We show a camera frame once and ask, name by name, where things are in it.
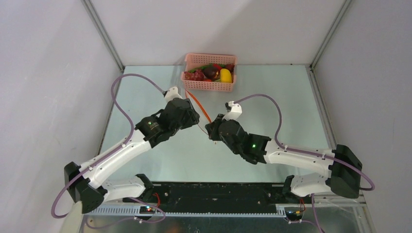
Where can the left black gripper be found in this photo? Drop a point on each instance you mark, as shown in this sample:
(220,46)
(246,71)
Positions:
(192,116)

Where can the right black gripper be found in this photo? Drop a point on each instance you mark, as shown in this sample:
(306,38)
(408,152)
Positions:
(217,129)

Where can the clear zip bag orange zipper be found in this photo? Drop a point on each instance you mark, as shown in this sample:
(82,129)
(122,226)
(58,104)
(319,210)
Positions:
(204,116)

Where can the pink plastic basket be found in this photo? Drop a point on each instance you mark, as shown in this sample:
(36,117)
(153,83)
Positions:
(194,60)

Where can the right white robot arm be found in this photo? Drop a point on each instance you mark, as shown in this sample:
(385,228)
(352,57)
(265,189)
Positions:
(332,170)

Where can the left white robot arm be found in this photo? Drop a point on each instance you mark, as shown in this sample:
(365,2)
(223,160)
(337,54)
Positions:
(88,183)

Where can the red grape bunch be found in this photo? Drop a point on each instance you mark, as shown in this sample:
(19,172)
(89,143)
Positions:
(197,75)

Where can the yellow mango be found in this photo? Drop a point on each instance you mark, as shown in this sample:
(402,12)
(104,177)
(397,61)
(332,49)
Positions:
(225,76)

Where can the red strawberry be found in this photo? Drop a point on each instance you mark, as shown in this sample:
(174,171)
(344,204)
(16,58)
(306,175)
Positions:
(230,67)

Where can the right green circuit board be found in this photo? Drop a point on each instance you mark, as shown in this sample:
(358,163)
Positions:
(294,216)

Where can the green circuit board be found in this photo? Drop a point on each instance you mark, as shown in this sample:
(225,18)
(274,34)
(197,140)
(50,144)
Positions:
(147,210)
(294,216)

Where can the left green circuit board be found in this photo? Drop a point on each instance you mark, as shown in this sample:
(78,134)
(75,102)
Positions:
(147,210)

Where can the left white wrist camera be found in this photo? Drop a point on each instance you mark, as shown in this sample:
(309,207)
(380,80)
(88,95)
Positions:
(171,94)

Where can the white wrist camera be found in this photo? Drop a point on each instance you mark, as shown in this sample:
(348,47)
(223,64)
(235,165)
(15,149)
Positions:
(234,110)
(171,94)

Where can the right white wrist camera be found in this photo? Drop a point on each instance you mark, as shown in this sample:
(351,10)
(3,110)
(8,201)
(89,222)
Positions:
(234,110)

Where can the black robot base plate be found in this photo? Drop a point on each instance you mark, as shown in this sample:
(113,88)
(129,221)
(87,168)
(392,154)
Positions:
(227,197)

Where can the grey slotted cable duct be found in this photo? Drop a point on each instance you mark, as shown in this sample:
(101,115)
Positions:
(133,210)

